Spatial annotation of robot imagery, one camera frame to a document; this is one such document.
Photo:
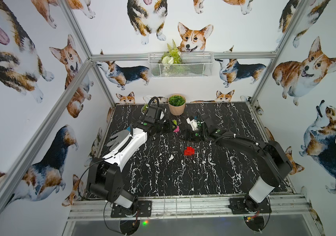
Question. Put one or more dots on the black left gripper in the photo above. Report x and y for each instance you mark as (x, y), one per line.
(169, 126)

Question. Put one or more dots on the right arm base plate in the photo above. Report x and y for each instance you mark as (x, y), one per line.
(244, 205)

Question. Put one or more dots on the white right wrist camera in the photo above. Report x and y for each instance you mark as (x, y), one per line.
(192, 123)

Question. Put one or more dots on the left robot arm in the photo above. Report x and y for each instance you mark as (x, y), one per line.
(105, 174)

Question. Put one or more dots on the grey work glove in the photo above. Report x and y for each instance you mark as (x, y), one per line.
(119, 141)

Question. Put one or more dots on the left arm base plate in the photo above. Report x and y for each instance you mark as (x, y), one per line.
(138, 208)

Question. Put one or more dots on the beige plant pot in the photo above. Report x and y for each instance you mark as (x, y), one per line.
(177, 104)

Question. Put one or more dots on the red lego brick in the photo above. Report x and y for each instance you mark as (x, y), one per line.
(189, 151)

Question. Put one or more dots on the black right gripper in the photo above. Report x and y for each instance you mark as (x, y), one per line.
(190, 138)

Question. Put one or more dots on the green fern plant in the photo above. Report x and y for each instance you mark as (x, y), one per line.
(170, 58)

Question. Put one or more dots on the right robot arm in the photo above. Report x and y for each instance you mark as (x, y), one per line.
(272, 162)

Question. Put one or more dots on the white wire basket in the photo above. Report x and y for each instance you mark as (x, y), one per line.
(193, 65)

